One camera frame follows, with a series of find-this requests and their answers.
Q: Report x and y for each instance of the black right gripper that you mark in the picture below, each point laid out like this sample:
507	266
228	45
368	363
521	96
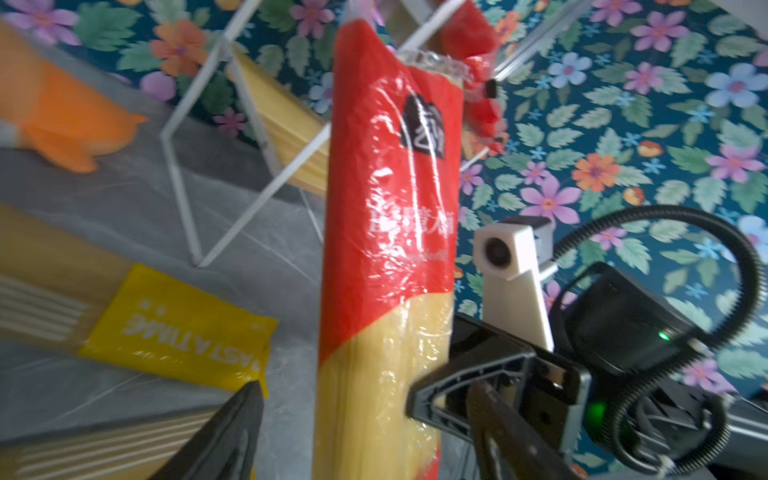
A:
552	397

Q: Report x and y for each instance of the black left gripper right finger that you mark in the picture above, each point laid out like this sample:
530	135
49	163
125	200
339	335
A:
506	447

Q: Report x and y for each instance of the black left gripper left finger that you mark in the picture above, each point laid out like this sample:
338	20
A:
225	447

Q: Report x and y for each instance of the red spaghetti bag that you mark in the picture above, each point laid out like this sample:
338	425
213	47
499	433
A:
389	256

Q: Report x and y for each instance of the red spaghetti bag under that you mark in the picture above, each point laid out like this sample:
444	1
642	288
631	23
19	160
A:
469	38

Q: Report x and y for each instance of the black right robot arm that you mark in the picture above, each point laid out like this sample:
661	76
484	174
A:
633	343

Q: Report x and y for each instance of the white wooden two-tier shelf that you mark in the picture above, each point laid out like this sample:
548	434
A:
289	136

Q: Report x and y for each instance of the yellow Pastatime bag middle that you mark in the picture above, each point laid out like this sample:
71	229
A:
131	449

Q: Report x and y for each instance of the yellow pastatime bag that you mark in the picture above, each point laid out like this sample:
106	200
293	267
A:
62	293
131	449

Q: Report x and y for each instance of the yellow Pastatime bag top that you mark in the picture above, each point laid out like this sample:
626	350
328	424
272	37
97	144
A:
62	293

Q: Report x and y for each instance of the orange plush whale toy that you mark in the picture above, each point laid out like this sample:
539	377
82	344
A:
46	109

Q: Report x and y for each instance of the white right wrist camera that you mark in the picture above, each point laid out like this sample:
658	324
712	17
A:
514	257

